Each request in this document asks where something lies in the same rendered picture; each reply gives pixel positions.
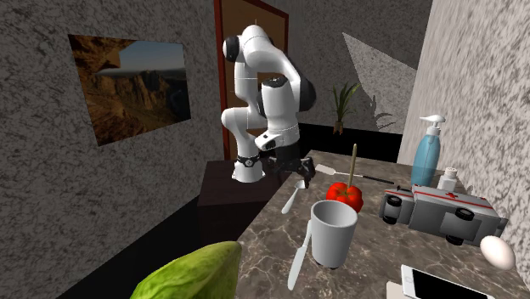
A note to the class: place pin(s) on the green lettuce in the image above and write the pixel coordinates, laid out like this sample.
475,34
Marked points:
194,275

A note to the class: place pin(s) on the white smartphone with black screen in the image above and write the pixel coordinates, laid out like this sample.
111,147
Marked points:
439,288

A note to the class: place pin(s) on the white knife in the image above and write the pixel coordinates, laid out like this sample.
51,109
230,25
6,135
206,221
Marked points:
299,258

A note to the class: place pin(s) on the green potted plant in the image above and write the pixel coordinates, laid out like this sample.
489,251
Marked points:
342,103

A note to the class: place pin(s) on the dark robot stand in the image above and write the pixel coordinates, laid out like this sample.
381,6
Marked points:
232,194

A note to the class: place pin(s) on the beige flat board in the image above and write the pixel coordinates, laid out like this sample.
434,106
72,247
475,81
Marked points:
394,290

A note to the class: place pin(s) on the white spoon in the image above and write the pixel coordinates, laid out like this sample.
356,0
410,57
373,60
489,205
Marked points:
291,201

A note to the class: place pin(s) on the brown door with red frame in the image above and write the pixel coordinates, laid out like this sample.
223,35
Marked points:
232,25

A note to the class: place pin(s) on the red bell pepper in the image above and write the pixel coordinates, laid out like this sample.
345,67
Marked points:
352,198

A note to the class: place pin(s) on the canyon landscape wall picture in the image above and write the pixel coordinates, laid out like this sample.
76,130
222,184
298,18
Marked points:
132,91

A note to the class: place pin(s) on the blue soap pump bottle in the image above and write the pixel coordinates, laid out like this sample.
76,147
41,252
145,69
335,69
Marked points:
426,159

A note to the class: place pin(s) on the wooden stick utensil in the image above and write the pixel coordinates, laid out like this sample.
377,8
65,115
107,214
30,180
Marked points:
352,165

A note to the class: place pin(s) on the white egg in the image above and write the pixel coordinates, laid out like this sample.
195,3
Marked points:
497,252

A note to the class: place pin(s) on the white cup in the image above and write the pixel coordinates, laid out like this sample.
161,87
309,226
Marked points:
333,238

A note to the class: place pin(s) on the small white shaker bottle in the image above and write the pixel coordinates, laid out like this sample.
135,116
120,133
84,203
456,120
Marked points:
447,180

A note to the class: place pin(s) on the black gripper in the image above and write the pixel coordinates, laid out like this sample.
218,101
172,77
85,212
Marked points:
288,155

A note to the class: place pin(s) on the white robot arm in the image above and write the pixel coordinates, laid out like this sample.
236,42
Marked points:
281,103

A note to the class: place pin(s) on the grey toy ambulance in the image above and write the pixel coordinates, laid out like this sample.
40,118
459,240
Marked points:
439,213

